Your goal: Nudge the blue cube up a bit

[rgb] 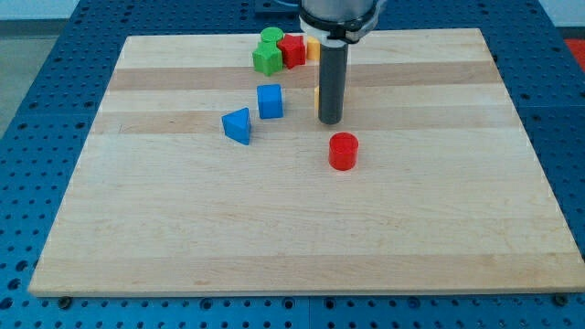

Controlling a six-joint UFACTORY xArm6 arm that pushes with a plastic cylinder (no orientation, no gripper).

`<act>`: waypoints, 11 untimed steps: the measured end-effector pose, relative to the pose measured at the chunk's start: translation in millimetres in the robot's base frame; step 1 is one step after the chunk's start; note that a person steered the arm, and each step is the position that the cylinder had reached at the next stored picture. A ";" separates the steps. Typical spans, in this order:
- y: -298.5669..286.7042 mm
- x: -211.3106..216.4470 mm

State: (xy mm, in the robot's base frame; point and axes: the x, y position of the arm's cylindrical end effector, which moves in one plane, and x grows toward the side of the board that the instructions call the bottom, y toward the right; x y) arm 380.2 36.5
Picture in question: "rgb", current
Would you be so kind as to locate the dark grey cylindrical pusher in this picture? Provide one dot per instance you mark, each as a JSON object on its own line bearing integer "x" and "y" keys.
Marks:
{"x": 332, "y": 82}

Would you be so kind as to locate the blue cube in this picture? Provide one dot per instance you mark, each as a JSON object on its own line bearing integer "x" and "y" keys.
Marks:
{"x": 270, "y": 101}

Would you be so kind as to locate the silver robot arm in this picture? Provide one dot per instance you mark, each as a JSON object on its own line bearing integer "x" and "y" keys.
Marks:
{"x": 336, "y": 25}

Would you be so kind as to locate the yellow block upper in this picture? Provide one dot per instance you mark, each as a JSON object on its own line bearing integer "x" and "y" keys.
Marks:
{"x": 313, "y": 48}

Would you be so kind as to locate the yellow block behind pusher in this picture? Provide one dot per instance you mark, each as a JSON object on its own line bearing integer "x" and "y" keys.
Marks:
{"x": 316, "y": 102}

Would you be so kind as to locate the red star block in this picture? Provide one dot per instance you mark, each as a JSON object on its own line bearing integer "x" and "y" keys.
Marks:
{"x": 292, "y": 48}

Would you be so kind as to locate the green star block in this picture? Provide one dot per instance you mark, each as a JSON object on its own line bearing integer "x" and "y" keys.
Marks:
{"x": 267, "y": 58}

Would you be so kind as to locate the green cylinder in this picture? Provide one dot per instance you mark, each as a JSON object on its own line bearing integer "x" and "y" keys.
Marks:
{"x": 271, "y": 35}

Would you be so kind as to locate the red cylinder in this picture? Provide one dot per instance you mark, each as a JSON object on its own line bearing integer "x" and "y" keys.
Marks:
{"x": 343, "y": 149}

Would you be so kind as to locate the blue triangular prism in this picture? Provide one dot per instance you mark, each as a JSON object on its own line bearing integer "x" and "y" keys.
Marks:
{"x": 237, "y": 125}

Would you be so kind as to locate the wooden board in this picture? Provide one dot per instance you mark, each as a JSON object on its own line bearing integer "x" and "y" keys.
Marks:
{"x": 447, "y": 195}

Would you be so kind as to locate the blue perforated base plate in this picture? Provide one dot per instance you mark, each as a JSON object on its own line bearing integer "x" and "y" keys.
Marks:
{"x": 43, "y": 142}

